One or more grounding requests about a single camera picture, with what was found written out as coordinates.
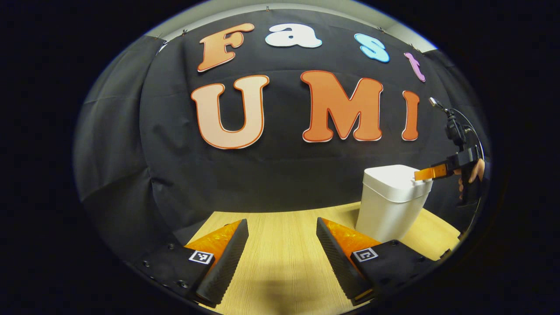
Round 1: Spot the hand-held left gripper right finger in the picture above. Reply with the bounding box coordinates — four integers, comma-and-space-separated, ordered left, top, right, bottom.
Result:
316, 217, 438, 307

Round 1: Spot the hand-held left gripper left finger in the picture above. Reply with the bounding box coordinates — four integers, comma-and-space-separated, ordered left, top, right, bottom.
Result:
131, 219, 249, 308

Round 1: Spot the white desktop garbage bin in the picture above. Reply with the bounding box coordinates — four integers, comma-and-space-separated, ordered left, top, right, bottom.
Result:
355, 164, 434, 243

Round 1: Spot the wooden desktop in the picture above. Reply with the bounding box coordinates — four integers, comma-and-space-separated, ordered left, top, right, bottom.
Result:
186, 201, 462, 315

